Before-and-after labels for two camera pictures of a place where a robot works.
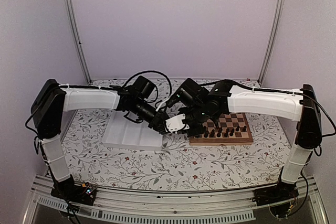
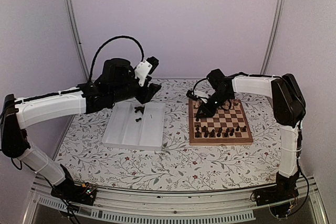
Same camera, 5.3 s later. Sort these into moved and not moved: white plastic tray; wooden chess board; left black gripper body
Moved: left black gripper body
Not moved: wooden chess board; white plastic tray
